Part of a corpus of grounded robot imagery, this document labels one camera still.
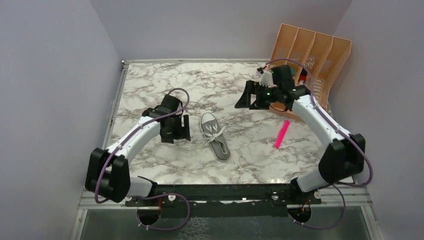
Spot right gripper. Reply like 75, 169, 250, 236
235, 80, 281, 110

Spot red black marker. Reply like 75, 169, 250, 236
297, 68, 309, 85

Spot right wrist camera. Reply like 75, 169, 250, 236
256, 66, 274, 88

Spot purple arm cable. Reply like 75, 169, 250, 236
94, 88, 191, 232
261, 58, 374, 231

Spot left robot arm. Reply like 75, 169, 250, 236
84, 94, 191, 206

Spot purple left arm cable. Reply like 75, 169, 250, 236
94, 88, 191, 232

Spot orange desk organizer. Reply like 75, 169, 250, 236
267, 24, 352, 114

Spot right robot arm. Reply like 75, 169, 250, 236
234, 65, 366, 204

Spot pink plastic bar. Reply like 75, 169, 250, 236
274, 119, 291, 149

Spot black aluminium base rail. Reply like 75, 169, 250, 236
78, 184, 374, 220

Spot grey canvas sneaker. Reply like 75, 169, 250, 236
200, 112, 231, 162

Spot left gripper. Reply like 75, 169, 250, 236
162, 114, 191, 144

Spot white shoelace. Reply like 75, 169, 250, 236
202, 124, 226, 144

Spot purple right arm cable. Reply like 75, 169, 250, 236
261, 58, 374, 231

